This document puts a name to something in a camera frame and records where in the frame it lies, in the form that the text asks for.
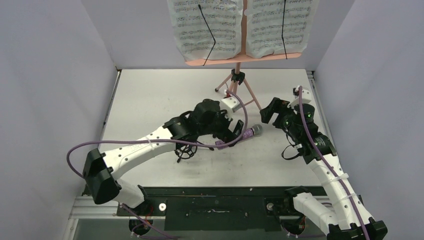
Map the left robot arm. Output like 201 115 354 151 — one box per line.
82 96 246 216

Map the aluminium rail frame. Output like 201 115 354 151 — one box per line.
70 69 332 240

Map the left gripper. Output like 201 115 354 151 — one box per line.
198 106 243 146

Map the black microphone tripod mount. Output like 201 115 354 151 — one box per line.
174 143 198 163

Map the purple glitter microphone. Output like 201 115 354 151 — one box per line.
215 124 263 150

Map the sheet music page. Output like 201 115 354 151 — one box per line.
245 0 320 59
167 0 244 62

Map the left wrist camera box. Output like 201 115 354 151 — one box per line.
219 94 242 120

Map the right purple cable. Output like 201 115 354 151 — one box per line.
281 85 372 240

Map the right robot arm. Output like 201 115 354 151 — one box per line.
260 97 388 240

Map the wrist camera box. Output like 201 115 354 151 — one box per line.
287 85 313 109
219 94 242 120

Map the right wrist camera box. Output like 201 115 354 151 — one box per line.
287 85 313 109

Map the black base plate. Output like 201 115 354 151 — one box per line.
133 186 309 232

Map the pink music stand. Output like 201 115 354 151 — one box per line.
167 0 320 112

